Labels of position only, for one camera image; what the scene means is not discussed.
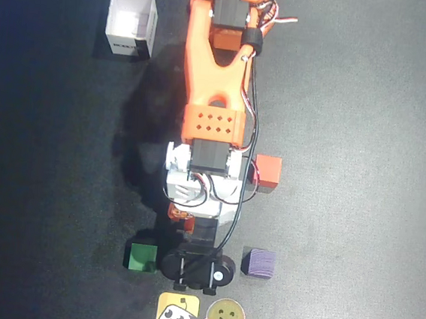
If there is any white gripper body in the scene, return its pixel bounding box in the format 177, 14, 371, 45
159, 170, 243, 245

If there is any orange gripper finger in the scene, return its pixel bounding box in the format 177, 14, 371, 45
166, 203, 197, 234

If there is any red wooden cube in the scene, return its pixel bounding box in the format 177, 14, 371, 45
247, 153, 284, 195

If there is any green wooden cube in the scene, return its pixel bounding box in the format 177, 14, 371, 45
122, 242, 160, 275

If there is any purple wooden cube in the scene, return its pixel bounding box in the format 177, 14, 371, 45
240, 246, 278, 279

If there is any yellow robot mascot sticker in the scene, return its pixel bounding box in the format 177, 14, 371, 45
156, 290, 201, 319

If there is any hugging face emoji sticker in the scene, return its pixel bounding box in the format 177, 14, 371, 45
201, 296, 249, 319

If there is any black fabric mat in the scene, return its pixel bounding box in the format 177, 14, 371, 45
0, 0, 426, 319

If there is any white open cardboard box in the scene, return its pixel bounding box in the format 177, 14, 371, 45
101, 0, 161, 61

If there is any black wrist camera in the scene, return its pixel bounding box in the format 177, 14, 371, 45
158, 239, 238, 297

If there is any black camera cable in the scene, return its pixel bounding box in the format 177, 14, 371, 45
186, 51, 266, 280

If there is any white red servo wire bundle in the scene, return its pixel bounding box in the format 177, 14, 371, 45
253, 0, 301, 36

